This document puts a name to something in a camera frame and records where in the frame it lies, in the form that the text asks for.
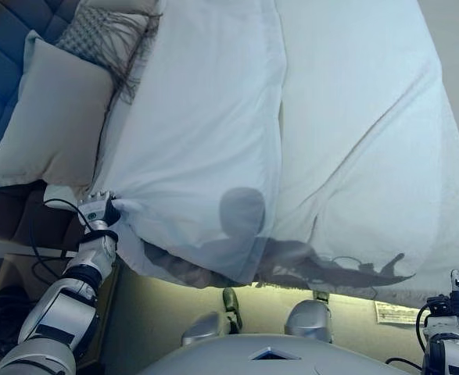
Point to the white mattress sheet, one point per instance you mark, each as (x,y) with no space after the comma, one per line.
(59,195)

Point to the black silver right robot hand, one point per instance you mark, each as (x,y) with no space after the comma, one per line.
(456,304)

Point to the patterned fringed throw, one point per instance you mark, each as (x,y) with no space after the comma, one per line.
(57,125)

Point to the white duvet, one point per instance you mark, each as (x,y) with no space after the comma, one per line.
(291,136)

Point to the grey robot torso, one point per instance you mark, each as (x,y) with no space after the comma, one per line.
(272,357)

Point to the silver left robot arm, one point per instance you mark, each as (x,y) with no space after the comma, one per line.
(65,304)

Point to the brown upholstered bed frame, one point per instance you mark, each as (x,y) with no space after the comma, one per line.
(18,218)

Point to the large beige pillow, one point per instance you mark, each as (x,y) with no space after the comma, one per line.
(123,8)

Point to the white printed paper label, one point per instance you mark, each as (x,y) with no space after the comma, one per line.
(399,312)

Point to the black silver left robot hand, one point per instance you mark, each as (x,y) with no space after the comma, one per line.
(98,209)

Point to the white textured blanket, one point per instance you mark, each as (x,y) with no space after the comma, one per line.
(389,292)

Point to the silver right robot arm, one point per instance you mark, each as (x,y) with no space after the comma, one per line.
(452,343)

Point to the silver right robot leg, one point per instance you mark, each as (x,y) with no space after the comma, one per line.
(311,320)

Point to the wooden nightstand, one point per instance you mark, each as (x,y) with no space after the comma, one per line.
(2,273)

